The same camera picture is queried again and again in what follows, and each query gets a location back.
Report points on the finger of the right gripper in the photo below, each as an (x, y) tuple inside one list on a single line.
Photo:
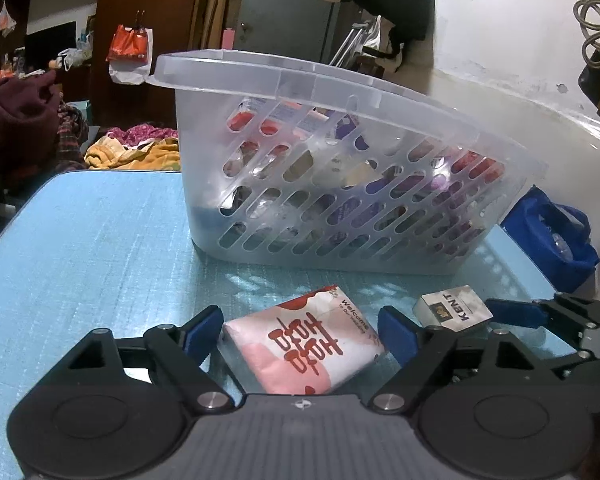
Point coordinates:
[(517, 313)]

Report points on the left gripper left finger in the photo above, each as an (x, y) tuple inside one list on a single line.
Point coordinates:
[(178, 352)]

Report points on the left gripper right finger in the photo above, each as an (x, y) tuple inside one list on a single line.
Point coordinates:
[(424, 355)]

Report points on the grey Kent box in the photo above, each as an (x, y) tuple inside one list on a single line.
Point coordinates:
[(458, 309)]

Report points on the white pink gift box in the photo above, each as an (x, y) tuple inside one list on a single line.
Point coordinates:
[(309, 345)]

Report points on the blue shopping bag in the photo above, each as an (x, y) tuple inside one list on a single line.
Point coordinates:
[(557, 238)]

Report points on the white plastic basket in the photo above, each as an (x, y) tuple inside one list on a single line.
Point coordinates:
[(288, 162)]

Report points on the maroon clothes pile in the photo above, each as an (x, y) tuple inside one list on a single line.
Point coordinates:
[(40, 134)]

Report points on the red white hanging bag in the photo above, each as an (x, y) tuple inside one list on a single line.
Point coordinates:
[(129, 56)]

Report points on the grey metal door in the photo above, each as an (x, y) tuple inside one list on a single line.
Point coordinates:
[(292, 28)]

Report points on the brown wooden wardrobe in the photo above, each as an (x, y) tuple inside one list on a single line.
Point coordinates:
[(171, 22)]

